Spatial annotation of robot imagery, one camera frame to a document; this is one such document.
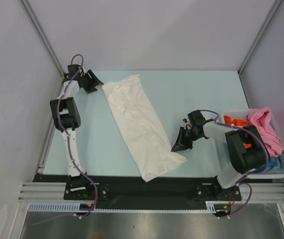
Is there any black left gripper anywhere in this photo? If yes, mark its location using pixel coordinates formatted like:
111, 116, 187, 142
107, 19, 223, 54
80, 70, 103, 94

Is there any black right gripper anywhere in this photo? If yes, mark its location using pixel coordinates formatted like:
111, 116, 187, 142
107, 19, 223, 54
172, 126, 201, 152

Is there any white t shirt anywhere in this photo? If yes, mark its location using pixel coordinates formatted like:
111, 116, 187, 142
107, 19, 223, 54
102, 75, 187, 182

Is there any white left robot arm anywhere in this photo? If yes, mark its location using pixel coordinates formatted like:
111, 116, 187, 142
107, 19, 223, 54
50, 63, 103, 200

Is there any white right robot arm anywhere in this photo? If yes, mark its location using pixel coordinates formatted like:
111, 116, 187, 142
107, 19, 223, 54
171, 110, 270, 200

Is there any orange t shirt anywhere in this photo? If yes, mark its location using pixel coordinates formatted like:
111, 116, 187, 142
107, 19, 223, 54
223, 115, 252, 149

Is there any pink t shirt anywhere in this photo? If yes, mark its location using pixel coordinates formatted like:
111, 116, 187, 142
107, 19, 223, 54
246, 107, 284, 157

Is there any light blue t shirt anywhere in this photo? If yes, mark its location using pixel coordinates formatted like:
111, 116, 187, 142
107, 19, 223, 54
263, 151, 284, 174

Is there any white perforated laundry basket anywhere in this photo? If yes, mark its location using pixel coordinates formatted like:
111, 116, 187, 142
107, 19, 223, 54
221, 107, 284, 179

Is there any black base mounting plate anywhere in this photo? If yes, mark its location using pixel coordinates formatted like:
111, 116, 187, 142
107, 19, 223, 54
32, 174, 274, 210

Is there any white slotted cable duct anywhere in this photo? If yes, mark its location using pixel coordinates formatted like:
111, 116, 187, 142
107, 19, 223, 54
28, 202, 230, 214

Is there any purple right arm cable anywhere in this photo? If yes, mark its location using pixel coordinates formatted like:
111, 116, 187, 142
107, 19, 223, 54
198, 109, 272, 220

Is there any aluminium frame rail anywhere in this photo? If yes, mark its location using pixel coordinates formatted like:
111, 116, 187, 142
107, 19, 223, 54
18, 182, 284, 204

